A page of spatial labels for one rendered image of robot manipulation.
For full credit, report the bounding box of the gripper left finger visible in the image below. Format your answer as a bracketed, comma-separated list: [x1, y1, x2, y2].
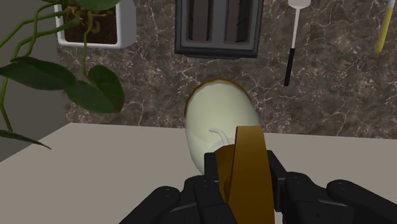
[119, 151, 238, 224]

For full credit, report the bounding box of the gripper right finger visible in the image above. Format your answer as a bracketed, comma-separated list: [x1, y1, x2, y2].
[267, 150, 397, 224]

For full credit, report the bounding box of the cream mug with brown handle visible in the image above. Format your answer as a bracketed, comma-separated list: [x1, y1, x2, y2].
[184, 78, 275, 224]

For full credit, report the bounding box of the dark grey toaster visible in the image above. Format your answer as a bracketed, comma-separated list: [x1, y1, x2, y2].
[174, 0, 265, 60]

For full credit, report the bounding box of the potted plant in white pot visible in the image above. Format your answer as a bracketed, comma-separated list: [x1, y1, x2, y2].
[0, 0, 137, 150]

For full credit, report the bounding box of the white spatula with black handle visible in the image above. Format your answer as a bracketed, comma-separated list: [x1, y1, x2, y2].
[284, 0, 312, 87]

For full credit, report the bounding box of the yellow handled kitchen utensil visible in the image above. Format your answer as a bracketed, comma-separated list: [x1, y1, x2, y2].
[373, 0, 397, 54]

